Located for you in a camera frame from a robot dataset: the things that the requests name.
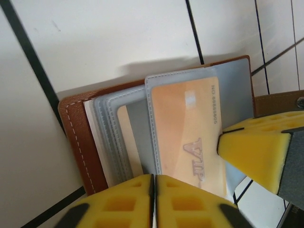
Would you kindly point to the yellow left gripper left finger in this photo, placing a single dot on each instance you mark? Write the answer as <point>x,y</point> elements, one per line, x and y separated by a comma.
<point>118,204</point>

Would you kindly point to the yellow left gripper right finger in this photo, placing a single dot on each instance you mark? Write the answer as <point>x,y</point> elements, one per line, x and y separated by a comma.
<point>190,206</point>

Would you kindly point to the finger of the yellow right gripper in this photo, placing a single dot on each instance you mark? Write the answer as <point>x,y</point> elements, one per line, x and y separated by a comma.
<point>256,154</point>

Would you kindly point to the brown leather card holder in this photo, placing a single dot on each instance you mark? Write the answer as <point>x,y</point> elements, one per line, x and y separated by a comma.
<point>76,133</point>

